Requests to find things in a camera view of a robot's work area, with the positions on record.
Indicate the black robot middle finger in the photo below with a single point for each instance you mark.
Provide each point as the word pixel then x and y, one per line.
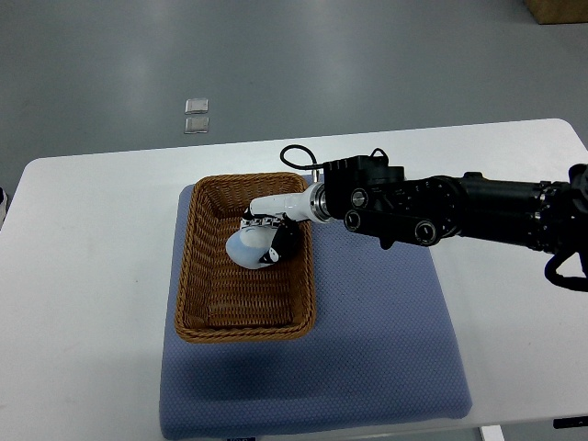
pixel 263 222

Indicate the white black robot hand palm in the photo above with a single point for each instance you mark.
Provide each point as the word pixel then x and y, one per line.
pixel 295 206

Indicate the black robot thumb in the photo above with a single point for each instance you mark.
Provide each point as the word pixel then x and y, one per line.
pixel 284 242

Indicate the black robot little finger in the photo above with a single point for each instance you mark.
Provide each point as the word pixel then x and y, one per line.
pixel 247 219

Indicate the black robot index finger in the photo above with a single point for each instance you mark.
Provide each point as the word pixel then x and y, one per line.
pixel 272 222

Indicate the blue white egg toy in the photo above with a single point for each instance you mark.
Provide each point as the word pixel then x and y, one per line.
pixel 252 247

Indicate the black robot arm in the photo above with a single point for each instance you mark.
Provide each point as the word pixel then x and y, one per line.
pixel 373 198

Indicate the brown wicker basket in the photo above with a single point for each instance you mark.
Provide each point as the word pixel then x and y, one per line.
pixel 218 301

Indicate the lower metal floor plate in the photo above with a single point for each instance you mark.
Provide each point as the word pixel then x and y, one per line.
pixel 196 125

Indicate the metal floor plate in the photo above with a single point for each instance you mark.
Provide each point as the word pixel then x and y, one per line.
pixel 196 106
pixel 196 125

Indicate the upper metal floor plate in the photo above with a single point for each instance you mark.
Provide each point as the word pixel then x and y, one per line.
pixel 196 106

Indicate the blue quilted mat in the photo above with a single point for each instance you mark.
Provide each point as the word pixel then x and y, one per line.
pixel 382 351

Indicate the black white shoe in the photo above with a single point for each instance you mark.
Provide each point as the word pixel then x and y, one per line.
pixel 3 205

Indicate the brown cardboard box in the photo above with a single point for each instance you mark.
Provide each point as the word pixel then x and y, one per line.
pixel 554 12

